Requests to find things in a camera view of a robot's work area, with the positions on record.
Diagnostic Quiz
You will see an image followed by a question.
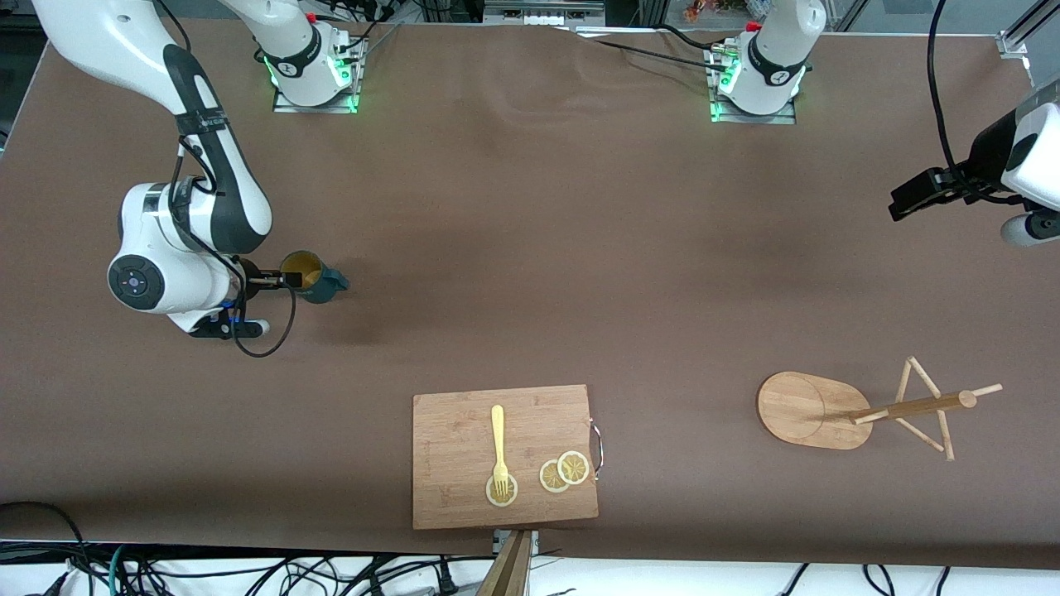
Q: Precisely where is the teal cup yellow inside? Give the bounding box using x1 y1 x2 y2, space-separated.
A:
279 251 351 305

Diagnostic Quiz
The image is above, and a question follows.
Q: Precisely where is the wooden mug rack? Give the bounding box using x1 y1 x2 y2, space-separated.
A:
756 356 1004 462

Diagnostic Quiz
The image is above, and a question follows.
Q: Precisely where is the wooden cutting board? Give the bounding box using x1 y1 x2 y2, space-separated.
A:
412 384 600 531

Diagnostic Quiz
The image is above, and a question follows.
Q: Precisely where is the yellow plastic fork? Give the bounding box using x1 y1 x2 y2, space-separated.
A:
490 404 512 502

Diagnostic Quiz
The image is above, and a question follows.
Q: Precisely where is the brown table cover sheet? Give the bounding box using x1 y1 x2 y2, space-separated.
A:
0 15 1060 572

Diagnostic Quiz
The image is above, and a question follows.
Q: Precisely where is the brown wooden beam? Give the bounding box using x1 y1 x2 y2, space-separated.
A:
475 530 533 596

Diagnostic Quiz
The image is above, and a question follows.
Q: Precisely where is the grey box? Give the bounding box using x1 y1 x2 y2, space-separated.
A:
483 0 607 26

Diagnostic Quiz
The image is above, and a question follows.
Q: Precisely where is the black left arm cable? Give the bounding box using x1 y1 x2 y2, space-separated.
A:
927 0 1028 204

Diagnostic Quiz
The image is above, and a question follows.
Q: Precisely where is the aluminium frame post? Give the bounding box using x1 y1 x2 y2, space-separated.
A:
996 0 1060 60

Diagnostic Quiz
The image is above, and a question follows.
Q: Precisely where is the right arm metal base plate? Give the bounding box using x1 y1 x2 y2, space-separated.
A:
272 37 363 114

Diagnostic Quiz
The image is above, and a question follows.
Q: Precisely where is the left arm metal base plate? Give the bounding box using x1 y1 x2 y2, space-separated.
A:
706 46 797 125

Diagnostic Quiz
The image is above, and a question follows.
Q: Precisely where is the black table cable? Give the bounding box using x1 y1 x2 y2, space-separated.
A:
658 23 725 49
590 37 731 72

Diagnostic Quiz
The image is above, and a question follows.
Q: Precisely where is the teal floor cable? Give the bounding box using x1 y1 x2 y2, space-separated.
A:
106 542 133 596

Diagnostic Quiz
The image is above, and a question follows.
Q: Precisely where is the metal beam bracket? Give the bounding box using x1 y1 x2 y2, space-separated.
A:
493 530 540 557

